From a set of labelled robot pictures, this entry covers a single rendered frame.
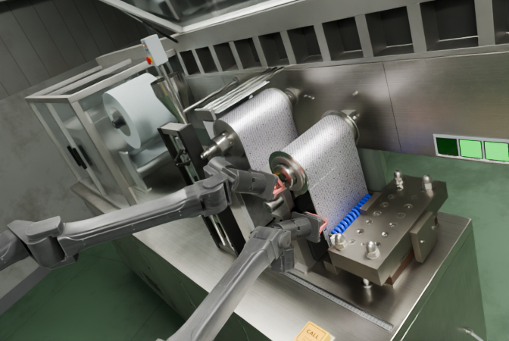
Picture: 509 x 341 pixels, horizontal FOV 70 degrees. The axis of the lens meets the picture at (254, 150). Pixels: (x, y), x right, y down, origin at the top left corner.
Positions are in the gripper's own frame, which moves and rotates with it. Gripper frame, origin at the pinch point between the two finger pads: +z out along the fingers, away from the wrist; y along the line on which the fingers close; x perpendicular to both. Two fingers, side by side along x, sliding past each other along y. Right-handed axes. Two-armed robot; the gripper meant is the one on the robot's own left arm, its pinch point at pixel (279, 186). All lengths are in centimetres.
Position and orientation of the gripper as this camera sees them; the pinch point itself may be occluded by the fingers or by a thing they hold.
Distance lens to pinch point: 105.3
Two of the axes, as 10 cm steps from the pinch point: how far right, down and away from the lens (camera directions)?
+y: 7.0, 1.7, -7.0
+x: 2.3, -9.7, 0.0
